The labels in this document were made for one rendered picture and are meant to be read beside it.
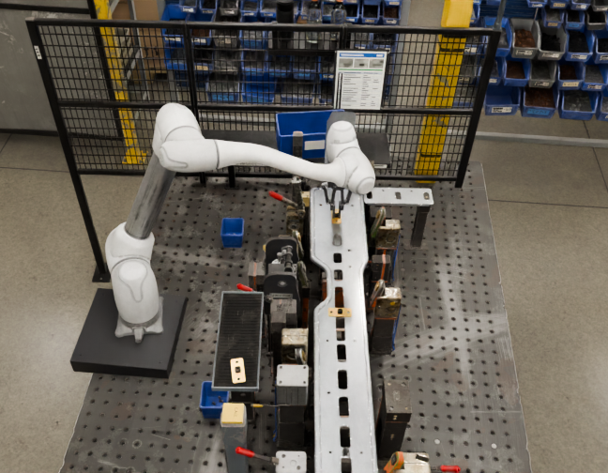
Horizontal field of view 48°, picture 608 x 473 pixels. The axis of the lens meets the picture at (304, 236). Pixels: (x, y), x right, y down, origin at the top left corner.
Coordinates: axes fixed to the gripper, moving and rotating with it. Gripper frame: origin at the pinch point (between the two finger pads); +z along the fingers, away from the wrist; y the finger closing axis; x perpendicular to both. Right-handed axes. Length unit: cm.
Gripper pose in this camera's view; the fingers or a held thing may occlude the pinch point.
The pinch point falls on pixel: (336, 209)
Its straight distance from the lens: 272.1
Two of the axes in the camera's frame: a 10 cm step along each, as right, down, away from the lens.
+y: 10.0, 0.1, 0.1
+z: -0.1, 6.9, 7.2
